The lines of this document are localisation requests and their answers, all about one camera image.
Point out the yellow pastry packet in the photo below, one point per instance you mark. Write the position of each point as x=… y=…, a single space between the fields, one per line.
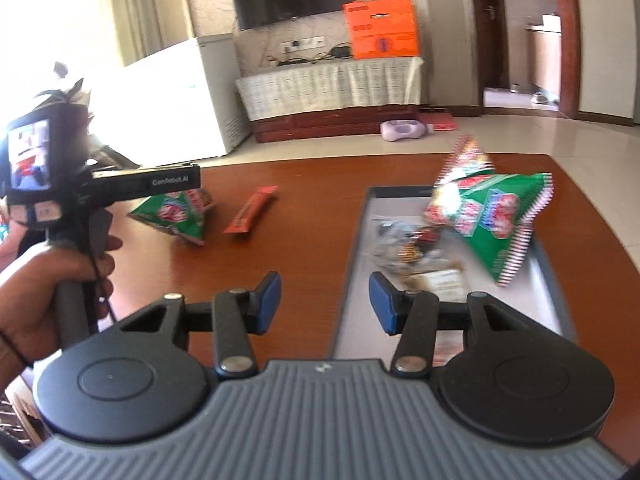
x=440 y=282

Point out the purple white bottle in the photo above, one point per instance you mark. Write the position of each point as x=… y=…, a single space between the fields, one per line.
x=405 y=130

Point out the person's left hand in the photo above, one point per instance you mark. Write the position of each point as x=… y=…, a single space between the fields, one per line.
x=30 y=300

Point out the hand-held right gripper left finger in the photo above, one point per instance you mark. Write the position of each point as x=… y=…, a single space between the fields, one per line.
x=270 y=302

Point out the person's left forearm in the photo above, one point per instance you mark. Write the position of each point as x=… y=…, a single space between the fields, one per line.
x=10 y=367

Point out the white wall socket strip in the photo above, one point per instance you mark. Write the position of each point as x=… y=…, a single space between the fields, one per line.
x=303 y=43

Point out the wooden television cabinet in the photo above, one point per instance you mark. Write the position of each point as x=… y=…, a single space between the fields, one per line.
x=330 y=122

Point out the brown wooden door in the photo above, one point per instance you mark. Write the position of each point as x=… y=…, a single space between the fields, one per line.
x=487 y=35

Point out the orange-red snack bar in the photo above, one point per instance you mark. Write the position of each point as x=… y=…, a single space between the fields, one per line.
x=250 y=210

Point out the white snack packet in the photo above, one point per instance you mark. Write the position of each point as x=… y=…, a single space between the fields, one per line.
x=395 y=237

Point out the white chest freezer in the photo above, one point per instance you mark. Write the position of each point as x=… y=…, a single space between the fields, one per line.
x=180 y=105

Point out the white lace cloth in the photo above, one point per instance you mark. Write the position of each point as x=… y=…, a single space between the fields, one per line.
x=325 y=85

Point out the green snack bag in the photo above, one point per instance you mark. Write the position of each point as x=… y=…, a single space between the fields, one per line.
x=495 y=215
x=172 y=215

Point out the black power adapter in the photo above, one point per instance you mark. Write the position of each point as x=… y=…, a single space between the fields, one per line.
x=341 y=51

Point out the grey box tray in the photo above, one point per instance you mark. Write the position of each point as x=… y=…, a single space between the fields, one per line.
x=362 y=270

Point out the red flat mat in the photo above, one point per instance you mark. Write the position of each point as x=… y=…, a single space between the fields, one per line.
x=440 y=120

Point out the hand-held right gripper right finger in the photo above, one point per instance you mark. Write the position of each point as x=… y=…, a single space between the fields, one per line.
x=381 y=305

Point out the orange cardboard box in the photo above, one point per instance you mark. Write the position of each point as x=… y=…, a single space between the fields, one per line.
x=382 y=27

